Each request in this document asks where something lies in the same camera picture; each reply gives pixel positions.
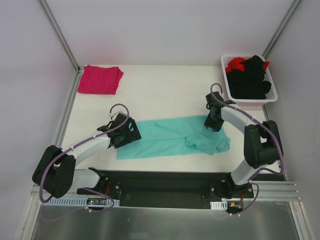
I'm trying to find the teal t shirt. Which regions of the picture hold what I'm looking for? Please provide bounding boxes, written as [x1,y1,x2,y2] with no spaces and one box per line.
[116,115,231,160]

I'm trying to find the right grey cable duct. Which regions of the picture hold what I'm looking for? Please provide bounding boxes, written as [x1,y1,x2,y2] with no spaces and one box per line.
[210,201,228,211]

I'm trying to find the left grey cable duct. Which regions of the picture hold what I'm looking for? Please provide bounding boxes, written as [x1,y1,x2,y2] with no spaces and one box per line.
[46,196,120,208]

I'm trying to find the left aluminium frame post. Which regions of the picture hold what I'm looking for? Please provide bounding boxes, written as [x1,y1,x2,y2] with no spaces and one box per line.
[37,0,81,74]

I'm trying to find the folded pink t shirt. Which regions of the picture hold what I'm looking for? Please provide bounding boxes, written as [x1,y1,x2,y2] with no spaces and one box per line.
[77,65,124,95]

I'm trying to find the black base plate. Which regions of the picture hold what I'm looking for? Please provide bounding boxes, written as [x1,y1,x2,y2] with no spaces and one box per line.
[76,169,255,209]

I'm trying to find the grey cable duct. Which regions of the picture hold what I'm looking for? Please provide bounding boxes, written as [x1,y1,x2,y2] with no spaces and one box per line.
[210,201,228,211]
[46,196,120,208]

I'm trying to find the black t shirt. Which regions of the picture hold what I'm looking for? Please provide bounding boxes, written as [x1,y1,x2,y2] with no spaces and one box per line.
[226,70,272,100]

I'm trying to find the right aluminium frame post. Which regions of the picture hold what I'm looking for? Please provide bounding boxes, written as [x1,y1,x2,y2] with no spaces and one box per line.
[262,0,304,59]

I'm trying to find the aluminium frame post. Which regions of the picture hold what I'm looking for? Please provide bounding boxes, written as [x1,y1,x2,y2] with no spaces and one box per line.
[37,0,81,74]
[262,0,304,59]

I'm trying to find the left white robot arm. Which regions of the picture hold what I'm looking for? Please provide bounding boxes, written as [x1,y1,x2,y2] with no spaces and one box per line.
[32,112,142,199]

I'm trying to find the red t shirt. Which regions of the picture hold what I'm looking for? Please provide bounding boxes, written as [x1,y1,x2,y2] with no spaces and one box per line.
[225,55,270,74]

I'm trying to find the aluminium front rail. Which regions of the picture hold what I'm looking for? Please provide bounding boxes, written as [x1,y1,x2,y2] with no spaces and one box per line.
[254,181,302,202]

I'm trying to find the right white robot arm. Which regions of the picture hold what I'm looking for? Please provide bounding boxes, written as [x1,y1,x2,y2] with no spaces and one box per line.
[203,91,284,199]

